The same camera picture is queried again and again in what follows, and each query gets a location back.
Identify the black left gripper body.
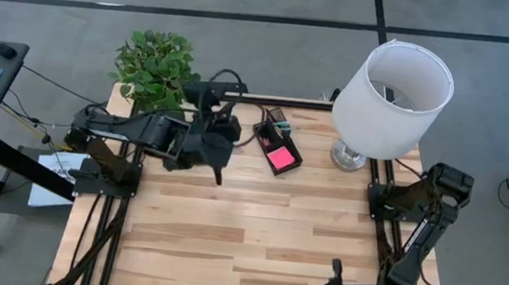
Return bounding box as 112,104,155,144
162,108,244,178

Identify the colourful sticky notes pad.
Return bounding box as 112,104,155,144
264,143,298,172

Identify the black mesh desk organizer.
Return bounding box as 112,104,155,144
248,103,310,180

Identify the black power box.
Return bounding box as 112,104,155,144
219,80,250,96

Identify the green potted plant black pot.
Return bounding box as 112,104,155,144
103,25,206,120

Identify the table lamp white shade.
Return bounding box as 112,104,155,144
325,33,460,183

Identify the white paper sheet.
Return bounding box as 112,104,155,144
26,147,90,213

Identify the black computer mouse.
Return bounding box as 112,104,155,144
0,42,20,61

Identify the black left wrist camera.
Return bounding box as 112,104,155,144
181,79,224,112

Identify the black table frame rail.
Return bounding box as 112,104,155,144
220,90,335,114
356,156,462,285
48,105,151,285

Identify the black desk leg frame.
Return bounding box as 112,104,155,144
0,131,82,262

